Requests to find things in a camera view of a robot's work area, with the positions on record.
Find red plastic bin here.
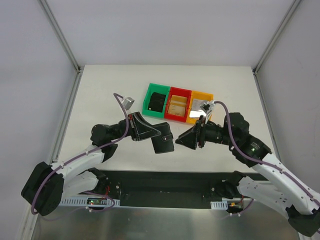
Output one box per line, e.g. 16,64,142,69
164,87,192,123

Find white cards in yellow bin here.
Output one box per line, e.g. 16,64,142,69
188,98,206,119

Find white cable duct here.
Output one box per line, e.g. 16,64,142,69
210,200,228,211
59,196,121,208

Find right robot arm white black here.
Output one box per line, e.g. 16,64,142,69
175,112,320,237

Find right white cable duct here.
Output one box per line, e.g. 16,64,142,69
210,200,228,211

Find gold cards in red bin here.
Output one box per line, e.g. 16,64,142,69
167,95,188,117

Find left aluminium table rail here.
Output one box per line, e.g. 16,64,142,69
45,67,84,164

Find left white cable duct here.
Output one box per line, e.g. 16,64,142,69
59,196,121,208

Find right aluminium frame post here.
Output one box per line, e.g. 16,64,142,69
252,0,304,76

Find aluminium table rail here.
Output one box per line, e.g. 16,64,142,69
45,67,84,164
253,73,283,163

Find aluminium frame post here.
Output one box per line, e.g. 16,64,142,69
252,0,304,76
37,0,82,73

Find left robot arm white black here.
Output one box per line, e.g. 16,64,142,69
21,112,162,216

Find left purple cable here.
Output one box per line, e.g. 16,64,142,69
30,92,133,222

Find yellow plastic bin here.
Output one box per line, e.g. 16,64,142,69
186,90,214,124

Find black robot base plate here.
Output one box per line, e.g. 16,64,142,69
92,170,246,209

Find left aluminium frame post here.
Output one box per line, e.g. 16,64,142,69
37,0,82,73

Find right aluminium table rail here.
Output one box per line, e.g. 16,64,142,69
253,73,283,163

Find black cards in green bin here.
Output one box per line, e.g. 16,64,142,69
147,92,166,113

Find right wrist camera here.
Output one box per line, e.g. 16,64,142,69
199,100,216,122

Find black leather card holder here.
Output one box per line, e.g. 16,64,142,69
151,122,175,154

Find green plastic bin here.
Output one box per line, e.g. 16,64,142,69
142,83,171,119

